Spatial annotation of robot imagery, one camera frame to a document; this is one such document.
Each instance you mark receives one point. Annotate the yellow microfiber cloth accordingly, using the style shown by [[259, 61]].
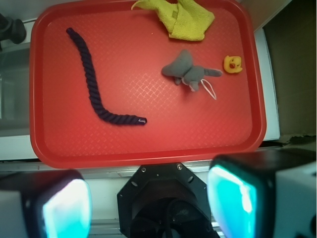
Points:
[[184, 20]]

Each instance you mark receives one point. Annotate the grey plush elephant toy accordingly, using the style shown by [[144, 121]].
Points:
[[183, 70]]

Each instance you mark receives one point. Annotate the red plastic tray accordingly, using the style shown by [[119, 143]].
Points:
[[98, 97]]

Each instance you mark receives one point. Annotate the dark grey clamp knob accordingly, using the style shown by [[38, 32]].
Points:
[[12, 29]]

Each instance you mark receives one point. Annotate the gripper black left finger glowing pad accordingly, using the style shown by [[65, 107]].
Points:
[[49, 204]]

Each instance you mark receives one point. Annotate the yellow rubber duck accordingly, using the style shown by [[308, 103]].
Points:
[[232, 64]]

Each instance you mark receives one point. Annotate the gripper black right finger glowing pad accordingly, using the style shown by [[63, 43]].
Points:
[[265, 194]]

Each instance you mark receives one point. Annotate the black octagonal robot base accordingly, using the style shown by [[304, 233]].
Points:
[[165, 201]]

